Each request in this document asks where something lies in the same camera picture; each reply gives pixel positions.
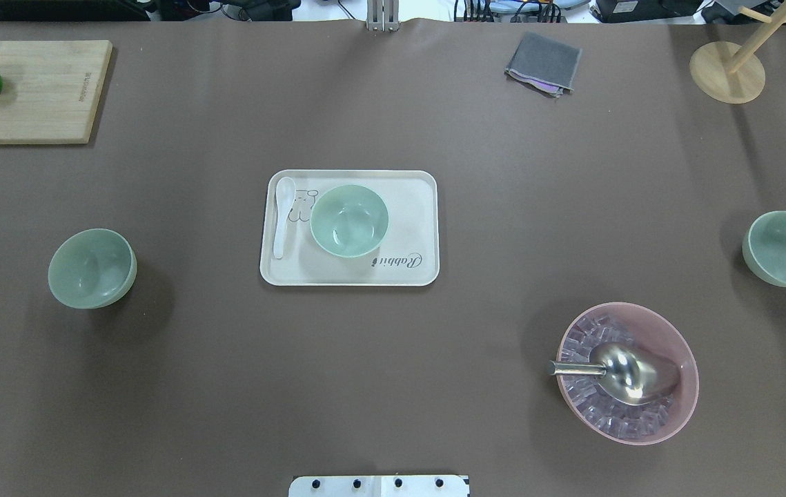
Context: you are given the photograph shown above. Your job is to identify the wooden mug tree stand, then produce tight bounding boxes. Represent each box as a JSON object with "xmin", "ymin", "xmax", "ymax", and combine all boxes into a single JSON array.
[{"xmin": 689, "ymin": 1, "xmax": 786, "ymax": 104}]

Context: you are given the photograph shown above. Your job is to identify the metal ice scoop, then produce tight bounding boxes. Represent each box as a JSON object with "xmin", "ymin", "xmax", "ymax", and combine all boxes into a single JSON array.
[{"xmin": 547, "ymin": 342, "xmax": 680, "ymax": 406}]

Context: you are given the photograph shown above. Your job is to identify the pink bowl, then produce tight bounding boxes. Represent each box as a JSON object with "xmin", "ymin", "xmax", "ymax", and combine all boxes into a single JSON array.
[{"xmin": 556, "ymin": 302, "xmax": 699, "ymax": 446}]

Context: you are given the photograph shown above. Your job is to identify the clear ice cubes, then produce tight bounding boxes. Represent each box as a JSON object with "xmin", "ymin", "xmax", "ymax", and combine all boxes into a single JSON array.
[{"xmin": 561, "ymin": 314, "xmax": 676, "ymax": 440}]

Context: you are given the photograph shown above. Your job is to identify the grey folded cloth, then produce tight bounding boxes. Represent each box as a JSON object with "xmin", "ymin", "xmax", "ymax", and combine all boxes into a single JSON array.
[{"xmin": 505, "ymin": 32, "xmax": 582, "ymax": 97}]

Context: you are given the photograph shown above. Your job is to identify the cream rabbit tray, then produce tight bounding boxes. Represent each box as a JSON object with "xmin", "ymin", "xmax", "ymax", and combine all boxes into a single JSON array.
[{"xmin": 259, "ymin": 169, "xmax": 440, "ymax": 286}]

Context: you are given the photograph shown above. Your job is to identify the green bowl on tray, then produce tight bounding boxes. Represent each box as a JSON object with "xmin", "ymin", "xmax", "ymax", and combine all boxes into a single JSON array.
[{"xmin": 310, "ymin": 184, "xmax": 389, "ymax": 258}]

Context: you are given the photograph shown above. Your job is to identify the white ceramic spoon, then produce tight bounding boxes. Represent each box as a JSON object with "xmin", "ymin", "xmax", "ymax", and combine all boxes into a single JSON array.
[{"xmin": 273, "ymin": 177, "xmax": 296, "ymax": 259}]

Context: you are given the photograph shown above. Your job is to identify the wooden cutting board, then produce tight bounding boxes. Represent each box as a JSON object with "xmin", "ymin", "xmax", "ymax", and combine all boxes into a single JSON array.
[{"xmin": 0, "ymin": 40, "xmax": 112, "ymax": 145}]

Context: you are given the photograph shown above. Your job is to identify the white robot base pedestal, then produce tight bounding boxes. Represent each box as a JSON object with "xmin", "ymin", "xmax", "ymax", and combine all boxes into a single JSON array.
[{"xmin": 288, "ymin": 474, "xmax": 471, "ymax": 496}]

